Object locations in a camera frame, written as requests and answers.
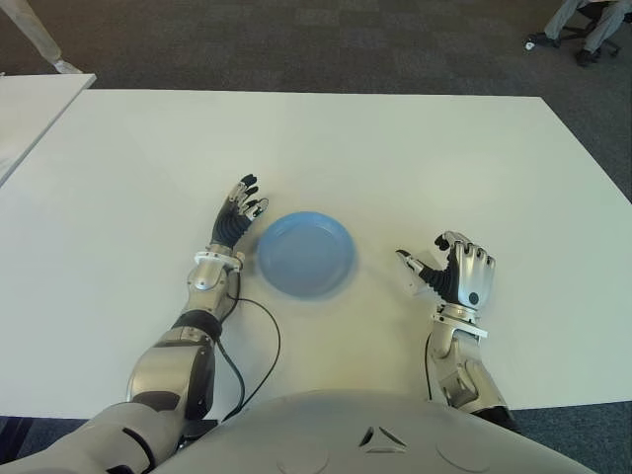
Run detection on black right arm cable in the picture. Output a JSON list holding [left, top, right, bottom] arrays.
[[423, 335, 434, 402]]

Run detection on standing person beige trousers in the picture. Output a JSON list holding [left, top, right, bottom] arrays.
[[7, 0, 83, 75]]

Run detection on seated person grey trousers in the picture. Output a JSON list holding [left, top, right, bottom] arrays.
[[526, 0, 632, 68]]

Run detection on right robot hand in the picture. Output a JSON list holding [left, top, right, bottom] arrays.
[[394, 229, 497, 310]]

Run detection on grey robot torso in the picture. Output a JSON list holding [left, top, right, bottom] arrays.
[[152, 389, 593, 474]]

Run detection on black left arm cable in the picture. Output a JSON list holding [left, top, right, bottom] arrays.
[[216, 280, 282, 421]]

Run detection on blue plate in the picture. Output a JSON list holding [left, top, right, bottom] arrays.
[[255, 210, 356, 300]]

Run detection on black office chair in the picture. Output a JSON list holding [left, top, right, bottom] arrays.
[[557, 0, 624, 58]]

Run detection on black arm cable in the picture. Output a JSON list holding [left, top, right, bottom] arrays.
[[216, 280, 282, 421], [423, 335, 434, 402]]

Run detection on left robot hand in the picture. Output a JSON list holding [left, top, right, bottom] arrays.
[[210, 172, 271, 247]]

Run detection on white side table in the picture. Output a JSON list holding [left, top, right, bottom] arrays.
[[0, 73, 97, 187]]

